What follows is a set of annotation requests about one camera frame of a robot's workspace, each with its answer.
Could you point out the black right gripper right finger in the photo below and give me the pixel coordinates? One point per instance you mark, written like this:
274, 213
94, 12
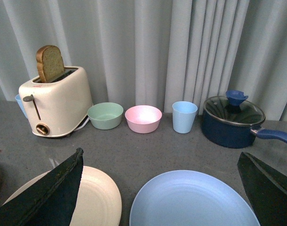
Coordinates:
266, 189

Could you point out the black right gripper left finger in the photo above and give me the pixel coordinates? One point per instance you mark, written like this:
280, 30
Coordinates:
50, 201

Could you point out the light blue plate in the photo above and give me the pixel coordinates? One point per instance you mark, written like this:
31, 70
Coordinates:
189, 198

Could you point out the cream plate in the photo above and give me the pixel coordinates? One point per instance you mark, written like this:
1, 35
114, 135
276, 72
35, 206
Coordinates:
99, 200

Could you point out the dark blue saucepan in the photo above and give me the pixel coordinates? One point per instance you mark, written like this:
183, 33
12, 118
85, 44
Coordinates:
236, 136

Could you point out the cream toaster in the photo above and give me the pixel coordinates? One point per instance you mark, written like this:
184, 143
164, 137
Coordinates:
56, 109

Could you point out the glass pot lid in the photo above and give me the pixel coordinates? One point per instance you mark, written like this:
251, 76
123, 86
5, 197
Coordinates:
234, 109

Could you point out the green bowl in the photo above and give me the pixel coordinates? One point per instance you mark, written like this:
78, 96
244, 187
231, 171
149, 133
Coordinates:
105, 115

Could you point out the light blue cup behind toaster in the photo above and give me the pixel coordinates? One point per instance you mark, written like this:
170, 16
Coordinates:
19, 102

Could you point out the pink bowl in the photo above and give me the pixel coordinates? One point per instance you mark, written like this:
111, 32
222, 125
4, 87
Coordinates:
143, 119

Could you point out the bread slice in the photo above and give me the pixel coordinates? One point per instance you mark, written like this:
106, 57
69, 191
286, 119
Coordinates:
49, 63

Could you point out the grey curtain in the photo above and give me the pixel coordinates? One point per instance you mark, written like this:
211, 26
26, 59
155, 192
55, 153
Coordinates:
154, 52

